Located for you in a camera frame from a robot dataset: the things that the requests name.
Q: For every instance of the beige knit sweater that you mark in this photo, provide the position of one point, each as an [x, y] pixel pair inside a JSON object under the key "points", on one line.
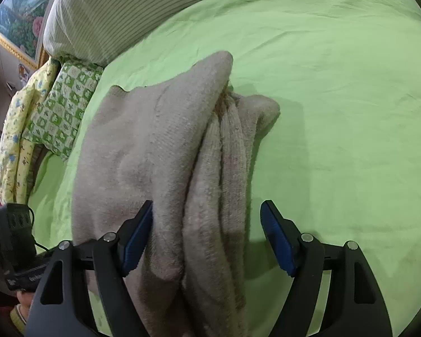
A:
{"points": [[185, 145]]}

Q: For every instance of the green white checkered pillow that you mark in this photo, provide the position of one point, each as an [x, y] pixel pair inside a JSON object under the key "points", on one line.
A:
{"points": [[56, 121]]}

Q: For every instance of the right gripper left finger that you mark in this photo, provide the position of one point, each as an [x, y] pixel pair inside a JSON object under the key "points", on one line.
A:
{"points": [[61, 304]]}

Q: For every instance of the light green bed sheet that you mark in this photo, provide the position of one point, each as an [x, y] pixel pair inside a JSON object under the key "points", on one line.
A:
{"points": [[343, 159]]}

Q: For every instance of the yellow cartoon print blanket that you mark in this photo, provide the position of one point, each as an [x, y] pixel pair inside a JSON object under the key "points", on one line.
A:
{"points": [[18, 156]]}

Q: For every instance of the gold framed floral painting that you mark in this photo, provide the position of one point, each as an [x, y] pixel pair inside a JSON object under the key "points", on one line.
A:
{"points": [[22, 23]]}

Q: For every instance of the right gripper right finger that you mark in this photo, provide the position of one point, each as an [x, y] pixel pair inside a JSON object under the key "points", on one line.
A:
{"points": [[354, 305]]}

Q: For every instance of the person left hand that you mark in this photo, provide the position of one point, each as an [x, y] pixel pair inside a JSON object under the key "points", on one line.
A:
{"points": [[20, 313]]}

